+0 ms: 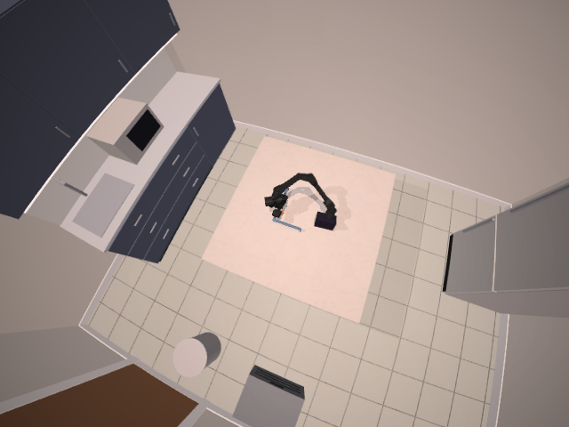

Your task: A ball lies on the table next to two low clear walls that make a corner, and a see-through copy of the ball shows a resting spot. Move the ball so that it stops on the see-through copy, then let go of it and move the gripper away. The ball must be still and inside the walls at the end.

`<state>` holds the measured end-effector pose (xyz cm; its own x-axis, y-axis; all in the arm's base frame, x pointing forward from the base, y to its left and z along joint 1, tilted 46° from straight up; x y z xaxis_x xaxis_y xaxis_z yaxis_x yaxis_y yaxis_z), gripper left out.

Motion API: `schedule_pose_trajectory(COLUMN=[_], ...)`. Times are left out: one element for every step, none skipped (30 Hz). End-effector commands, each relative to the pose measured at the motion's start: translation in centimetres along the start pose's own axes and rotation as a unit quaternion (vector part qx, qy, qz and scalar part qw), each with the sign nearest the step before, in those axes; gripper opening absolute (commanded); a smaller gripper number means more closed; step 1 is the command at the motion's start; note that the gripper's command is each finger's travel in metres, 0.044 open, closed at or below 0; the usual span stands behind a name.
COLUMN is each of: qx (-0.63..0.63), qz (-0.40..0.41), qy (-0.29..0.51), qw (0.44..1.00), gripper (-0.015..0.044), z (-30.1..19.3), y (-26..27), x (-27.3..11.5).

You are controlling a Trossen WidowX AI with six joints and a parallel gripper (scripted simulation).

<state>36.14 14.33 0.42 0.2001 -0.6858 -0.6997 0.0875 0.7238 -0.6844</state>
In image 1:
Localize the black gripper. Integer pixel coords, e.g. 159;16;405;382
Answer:
272;194;288;218

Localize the clear blue-grey l-shaped wall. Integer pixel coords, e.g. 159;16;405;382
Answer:
272;188;301;232

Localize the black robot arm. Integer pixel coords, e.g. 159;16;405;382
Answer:
264;173;338;220

